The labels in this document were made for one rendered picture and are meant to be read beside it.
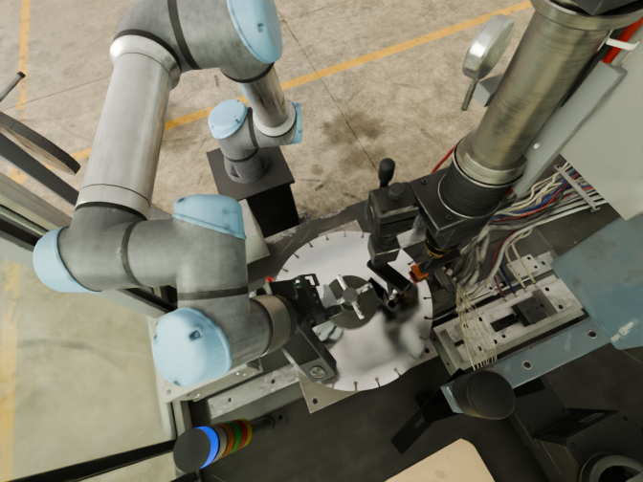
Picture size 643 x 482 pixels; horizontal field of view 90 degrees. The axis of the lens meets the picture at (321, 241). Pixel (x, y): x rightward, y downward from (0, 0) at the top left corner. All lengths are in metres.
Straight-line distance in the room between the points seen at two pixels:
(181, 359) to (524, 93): 0.37
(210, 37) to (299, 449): 0.82
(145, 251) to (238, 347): 0.14
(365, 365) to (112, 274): 0.45
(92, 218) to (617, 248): 0.53
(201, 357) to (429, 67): 2.62
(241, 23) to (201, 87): 2.27
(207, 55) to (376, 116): 1.83
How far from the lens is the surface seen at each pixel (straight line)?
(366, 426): 0.85
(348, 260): 0.70
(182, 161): 2.36
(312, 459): 0.86
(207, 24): 0.59
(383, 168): 0.41
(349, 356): 0.65
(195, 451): 0.48
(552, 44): 0.30
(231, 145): 1.00
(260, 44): 0.58
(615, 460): 0.76
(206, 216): 0.35
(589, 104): 0.34
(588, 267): 0.43
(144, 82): 0.54
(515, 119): 0.34
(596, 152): 0.36
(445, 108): 2.46
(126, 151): 0.47
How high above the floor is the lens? 1.60
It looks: 64 degrees down
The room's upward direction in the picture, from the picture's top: 10 degrees counter-clockwise
